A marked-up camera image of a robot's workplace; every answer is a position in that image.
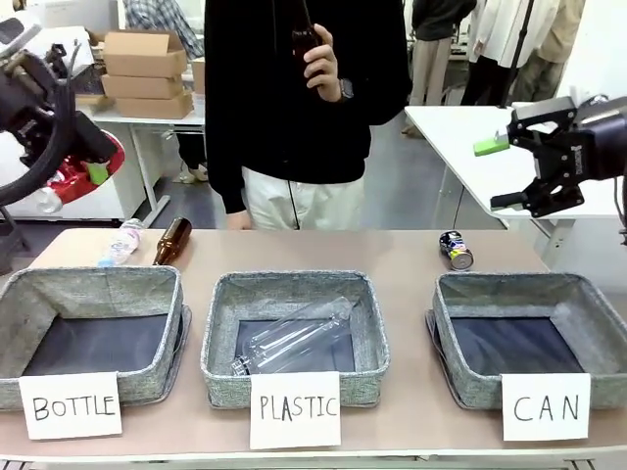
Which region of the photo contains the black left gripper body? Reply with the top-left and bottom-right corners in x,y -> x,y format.
0,44 -> 74,163

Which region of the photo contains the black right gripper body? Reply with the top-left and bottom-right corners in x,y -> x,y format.
562,113 -> 627,185

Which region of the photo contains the dark brown glass bottle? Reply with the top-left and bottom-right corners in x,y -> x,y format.
291,0 -> 325,90

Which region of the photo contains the crushed blue yellow can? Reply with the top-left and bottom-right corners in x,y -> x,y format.
438,230 -> 475,272

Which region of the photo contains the grey fabric basket, can label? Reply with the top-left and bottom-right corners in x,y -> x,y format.
424,271 -> 627,411

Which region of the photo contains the grey fabric basket, bottle label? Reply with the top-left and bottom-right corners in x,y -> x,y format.
0,264 -> 192,411

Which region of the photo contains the white paper sign CAN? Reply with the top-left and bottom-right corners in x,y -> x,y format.
499,372 -> 593,443

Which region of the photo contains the grey fabric basket, plastic label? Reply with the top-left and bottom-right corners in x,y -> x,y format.
199,270 -> 392,410

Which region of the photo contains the person's right hand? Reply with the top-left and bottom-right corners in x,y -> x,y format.
225,209 -> 252,231

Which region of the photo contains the person's left hand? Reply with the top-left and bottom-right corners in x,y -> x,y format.
302,22 -> 345,104

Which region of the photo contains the white desk with metal legs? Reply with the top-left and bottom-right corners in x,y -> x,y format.
72,92 -> 208,227

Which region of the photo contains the flat closed cardboard box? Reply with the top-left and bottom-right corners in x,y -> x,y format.
115,91 -> 195,120
100,72 -> 186,101

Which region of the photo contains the white table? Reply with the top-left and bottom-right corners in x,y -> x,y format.
403,102 -> 627,230

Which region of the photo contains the person in tan clothes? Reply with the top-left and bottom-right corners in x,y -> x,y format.
511,0 -> 587,104

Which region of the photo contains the black tripod pole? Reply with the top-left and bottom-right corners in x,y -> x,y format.
498,0 -> 536,110

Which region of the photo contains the person in white coat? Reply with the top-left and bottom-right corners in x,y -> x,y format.
459,0 -> 533,107

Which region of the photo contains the open cardboard box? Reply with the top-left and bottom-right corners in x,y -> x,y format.
100,29 -> 189,78

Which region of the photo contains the clear water bottle, pink label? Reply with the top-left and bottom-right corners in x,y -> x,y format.
96,217 -> 147,268

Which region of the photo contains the small cardboard box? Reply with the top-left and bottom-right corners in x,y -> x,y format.
190,56 -> 207,95

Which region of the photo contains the person in beige trousers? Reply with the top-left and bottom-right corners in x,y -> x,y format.
402,0 -> 477,137

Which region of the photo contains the brown glass beer bottle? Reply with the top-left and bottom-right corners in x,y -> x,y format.
152,216 -> 194,267

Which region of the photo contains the person in plaid shirt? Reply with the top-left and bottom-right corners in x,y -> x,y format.
121,0 -> 210,185

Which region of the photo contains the person in black sweater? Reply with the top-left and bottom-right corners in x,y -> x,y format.
203,0 -> 412,232

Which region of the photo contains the white paper sign BOTTLE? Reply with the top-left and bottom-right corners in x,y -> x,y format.
18,370 -> 123,441

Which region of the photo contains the large clear plastic bottle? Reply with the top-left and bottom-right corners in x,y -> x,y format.
229,295 -> 356,377

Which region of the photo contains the white paper sign PLASTIC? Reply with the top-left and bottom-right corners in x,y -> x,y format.
248,370 -> 343,450

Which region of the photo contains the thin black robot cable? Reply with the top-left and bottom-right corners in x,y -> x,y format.
610,174 -> 627,247

